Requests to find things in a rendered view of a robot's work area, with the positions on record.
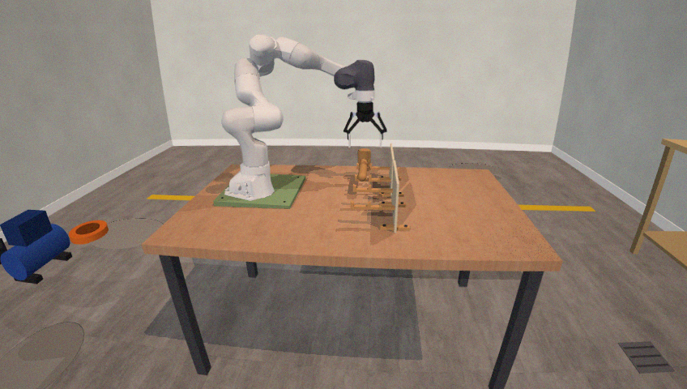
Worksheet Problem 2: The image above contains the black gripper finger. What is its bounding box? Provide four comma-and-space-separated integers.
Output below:
366, 112, 387, 147
343, 112, 364, 147

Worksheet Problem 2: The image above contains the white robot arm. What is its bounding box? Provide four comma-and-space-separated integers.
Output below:
221, 34, 375, 201

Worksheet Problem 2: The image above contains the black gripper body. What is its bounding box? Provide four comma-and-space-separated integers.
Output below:
356, 102, 374, 122

